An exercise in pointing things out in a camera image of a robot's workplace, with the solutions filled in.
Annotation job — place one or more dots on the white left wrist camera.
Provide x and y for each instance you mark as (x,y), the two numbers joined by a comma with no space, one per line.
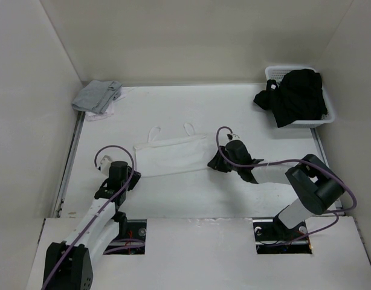
(105,164)

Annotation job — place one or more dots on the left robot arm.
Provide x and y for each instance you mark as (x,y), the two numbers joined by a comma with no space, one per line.
(69,264)

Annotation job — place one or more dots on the white plastic basket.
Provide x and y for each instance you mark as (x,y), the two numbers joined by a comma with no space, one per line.
(278,72)

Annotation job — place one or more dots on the black tank top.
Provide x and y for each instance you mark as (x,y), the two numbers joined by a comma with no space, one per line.
(298,97)

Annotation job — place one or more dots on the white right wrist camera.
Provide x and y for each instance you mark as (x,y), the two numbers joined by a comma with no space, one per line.
(233,137)

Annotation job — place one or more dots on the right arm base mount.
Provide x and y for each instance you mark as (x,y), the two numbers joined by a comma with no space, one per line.
(272,238)

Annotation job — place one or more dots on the folded white tank top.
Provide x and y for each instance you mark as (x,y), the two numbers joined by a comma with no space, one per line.
(90,116)

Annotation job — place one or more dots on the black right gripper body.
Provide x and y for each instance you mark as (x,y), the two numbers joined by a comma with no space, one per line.
(222,165)

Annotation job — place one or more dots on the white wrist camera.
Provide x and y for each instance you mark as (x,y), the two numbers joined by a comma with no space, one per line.
(233,137)
(105,164)

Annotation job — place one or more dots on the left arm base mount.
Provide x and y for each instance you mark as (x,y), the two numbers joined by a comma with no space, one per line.
(131,239)

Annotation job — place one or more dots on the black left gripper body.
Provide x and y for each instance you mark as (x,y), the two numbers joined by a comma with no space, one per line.
(135,180)

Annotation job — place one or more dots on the folded grey tank top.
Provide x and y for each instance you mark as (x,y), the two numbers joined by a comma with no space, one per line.
(97,96)

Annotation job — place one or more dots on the white tank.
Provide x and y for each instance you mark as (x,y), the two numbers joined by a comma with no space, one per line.
(90,116)
(172,156)

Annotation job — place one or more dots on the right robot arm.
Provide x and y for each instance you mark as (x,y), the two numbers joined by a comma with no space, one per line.
(312,181)

